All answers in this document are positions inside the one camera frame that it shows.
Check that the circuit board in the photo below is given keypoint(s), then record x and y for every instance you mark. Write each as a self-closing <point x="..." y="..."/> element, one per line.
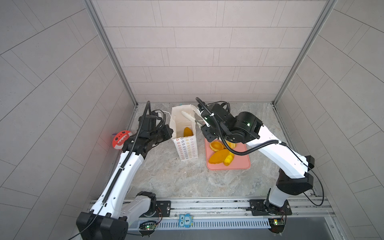
<point x="277" y="225"/>
<point x="148" y="226"/>

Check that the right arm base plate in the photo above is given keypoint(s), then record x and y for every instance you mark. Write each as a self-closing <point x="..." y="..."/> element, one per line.
<point x="264" y="208"/>

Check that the right circuit board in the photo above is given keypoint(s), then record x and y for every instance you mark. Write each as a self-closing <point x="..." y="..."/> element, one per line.
<point x="277" y="225"/>

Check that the small yellow fake bread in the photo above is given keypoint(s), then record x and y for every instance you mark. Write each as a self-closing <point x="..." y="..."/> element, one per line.
<point x="228" y="160"/>

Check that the long baguette fake bread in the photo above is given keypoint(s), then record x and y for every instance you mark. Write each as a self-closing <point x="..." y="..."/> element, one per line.
<point x="188" y="132"/>

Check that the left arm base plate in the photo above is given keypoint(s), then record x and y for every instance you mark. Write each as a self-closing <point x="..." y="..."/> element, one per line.
<point x="164" y="206"/>

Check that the white printed paper bag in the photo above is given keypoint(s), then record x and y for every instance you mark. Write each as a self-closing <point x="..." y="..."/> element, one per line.
<point x="187" y="148"/>

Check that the red shark plush toy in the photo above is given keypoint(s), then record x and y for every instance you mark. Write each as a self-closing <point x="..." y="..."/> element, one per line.
<point x="120" y="138"/>

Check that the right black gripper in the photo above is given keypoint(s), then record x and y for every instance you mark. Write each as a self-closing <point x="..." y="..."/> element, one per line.
<point x="207" y="129"/>

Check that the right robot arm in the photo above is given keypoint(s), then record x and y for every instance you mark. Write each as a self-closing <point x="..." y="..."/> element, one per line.
<point x="294" y="173"/>

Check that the orange tart fake bread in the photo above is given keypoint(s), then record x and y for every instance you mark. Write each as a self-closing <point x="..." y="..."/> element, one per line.
<point x="216" y="146"/>

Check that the pink plastic tray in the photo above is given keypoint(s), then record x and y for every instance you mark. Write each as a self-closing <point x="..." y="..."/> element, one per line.
<point x="239" y="162"/>

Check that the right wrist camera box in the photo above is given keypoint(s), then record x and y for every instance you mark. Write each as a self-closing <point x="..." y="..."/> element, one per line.
<point x="206" y="117"/>

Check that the aluminium mounting rail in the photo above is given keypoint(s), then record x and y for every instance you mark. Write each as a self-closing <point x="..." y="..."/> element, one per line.
<point x="232" y="213"/>

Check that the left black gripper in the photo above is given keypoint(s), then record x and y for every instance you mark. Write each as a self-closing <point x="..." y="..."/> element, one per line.
<point x="163" y="133"/>

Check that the orange oval fake bread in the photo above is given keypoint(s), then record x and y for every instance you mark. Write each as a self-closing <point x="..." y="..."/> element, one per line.
<point x="219" y="156"/>

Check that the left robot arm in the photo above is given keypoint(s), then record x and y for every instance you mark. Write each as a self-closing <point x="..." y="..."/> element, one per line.
<point x="108" y="218"/>

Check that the left circuit board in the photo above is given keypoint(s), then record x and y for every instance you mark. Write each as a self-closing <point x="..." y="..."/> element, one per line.
<point x="148" y="226"/>

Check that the blue owl number tag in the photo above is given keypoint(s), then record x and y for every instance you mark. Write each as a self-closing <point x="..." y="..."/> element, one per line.
<point x="185" y="221"/>

